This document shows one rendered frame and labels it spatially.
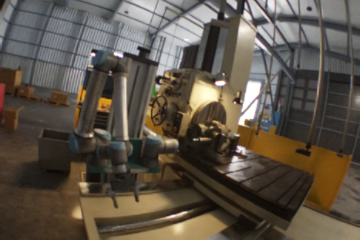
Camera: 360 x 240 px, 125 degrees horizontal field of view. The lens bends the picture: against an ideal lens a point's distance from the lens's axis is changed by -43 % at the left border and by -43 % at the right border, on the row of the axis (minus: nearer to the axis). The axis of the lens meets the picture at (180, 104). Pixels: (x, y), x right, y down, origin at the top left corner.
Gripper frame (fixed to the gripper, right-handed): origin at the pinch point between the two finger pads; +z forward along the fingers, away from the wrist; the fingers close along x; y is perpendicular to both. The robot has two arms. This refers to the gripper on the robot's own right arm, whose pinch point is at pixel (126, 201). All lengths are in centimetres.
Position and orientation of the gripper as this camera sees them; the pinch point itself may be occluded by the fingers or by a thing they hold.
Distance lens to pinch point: 97.5
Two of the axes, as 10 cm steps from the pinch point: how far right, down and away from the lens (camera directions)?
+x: -7.2, -0.3, -7.0
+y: -6.8, 2.2, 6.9
